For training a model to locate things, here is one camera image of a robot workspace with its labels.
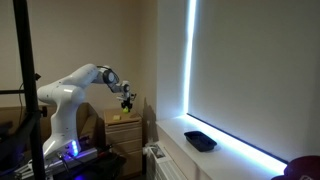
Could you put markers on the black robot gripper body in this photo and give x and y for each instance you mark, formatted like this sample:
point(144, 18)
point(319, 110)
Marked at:
point(127, 99)

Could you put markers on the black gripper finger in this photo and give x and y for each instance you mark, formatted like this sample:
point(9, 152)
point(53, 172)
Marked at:
point(130, 106)
point(123, 106)

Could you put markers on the yellow-green tennis ball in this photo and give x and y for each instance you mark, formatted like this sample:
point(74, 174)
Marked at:
point(125, 110)

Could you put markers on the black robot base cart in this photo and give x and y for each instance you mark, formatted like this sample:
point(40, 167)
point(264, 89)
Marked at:
point(107, 166)

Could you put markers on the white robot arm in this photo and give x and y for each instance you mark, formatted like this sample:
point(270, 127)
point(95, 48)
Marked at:
point(68, 94)

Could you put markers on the light wooden nightstand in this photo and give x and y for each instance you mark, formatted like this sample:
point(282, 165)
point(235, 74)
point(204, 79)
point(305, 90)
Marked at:
point(126, 137)

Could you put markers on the yellow sticky note pad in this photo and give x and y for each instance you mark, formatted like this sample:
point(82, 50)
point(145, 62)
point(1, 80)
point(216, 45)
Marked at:
point(116, 117)

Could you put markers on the paper label on heater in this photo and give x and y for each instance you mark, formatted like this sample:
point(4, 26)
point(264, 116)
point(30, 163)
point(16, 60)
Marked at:
point(158, 152)

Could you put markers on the black plastic tray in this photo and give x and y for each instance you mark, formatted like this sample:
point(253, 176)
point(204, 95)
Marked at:
point(200, 141)

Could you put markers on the white roller window blind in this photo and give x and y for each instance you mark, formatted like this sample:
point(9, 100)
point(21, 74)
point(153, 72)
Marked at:
point(256, 72)

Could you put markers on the dark red round object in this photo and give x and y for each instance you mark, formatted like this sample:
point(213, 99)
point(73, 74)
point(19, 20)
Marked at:
point(302, 168)

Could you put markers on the white wall heater unit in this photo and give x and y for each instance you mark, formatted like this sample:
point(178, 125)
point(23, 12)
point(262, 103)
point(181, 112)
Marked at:
point(161, 168)

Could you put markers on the black camera stand pole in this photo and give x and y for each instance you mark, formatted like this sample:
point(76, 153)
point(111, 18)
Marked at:
point(30, 127)

